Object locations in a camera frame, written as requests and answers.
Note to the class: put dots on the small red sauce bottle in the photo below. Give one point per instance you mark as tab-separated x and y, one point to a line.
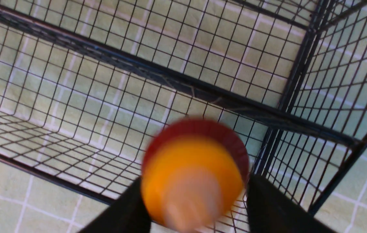
192	173

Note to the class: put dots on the green checkered tablecloth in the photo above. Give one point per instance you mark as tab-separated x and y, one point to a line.
8	200

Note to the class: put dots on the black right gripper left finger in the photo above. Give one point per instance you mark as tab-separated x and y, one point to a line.
127	214

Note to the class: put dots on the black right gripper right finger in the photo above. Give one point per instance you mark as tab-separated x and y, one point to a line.
269	211

